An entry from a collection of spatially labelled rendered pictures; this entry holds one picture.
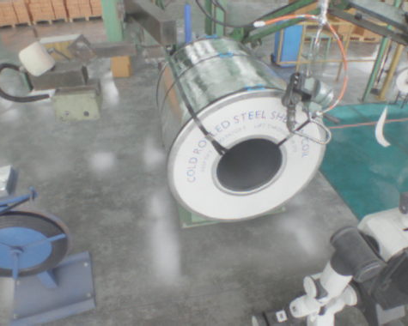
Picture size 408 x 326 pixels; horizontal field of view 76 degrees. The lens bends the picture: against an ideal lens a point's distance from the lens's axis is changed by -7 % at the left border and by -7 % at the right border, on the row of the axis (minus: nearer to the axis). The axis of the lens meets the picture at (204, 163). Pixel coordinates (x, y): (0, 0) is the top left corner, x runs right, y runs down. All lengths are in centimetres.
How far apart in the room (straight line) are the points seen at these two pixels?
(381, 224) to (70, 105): 125
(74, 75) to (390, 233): 128
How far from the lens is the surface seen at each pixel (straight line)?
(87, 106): 128
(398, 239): 104
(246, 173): 237
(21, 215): 183
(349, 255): 95
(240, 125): 181
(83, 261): 260
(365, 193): 338
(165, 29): 77
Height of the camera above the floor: 206
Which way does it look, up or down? 39 degrees down
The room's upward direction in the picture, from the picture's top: straight up
